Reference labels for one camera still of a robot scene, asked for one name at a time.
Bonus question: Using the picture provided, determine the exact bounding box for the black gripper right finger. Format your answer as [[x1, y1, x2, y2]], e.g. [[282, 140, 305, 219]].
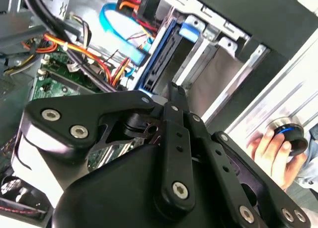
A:
[[177, 84, 312, 228]]

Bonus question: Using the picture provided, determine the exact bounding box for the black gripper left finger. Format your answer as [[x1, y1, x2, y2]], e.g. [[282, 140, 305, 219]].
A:
[[11, 80, 197, 214]]

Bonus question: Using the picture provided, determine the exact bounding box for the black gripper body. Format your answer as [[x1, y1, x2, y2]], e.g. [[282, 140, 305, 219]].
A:
[[52, 143, 249, 228]]

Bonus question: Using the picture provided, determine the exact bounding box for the hard disk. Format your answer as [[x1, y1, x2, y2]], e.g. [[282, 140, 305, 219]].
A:
[[136, 18, 201, 94]]

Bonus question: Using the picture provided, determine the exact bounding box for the round black tool blue ring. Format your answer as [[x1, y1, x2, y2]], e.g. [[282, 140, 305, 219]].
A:
[[264, 116, 310, 157]]

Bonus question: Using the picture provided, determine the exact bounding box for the bare person's hand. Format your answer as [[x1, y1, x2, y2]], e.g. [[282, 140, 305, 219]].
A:
[[247, 128, 308, 189]]

